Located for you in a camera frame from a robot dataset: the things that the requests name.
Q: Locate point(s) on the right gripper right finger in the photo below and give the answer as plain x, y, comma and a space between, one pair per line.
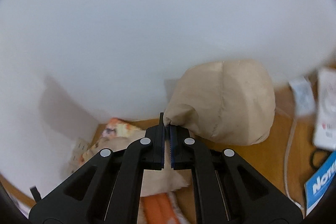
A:
227, 189

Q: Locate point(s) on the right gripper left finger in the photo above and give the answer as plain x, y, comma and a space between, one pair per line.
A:
107, 188

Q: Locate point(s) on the beige puffer jacket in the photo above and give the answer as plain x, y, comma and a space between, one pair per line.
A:
230, 102

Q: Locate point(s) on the orange floral blanket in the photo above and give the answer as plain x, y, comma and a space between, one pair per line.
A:
158, 202

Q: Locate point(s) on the blue notebook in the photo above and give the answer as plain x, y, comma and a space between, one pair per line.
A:
317, 185

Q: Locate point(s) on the white power bank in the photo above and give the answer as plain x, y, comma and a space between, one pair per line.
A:
324, 132

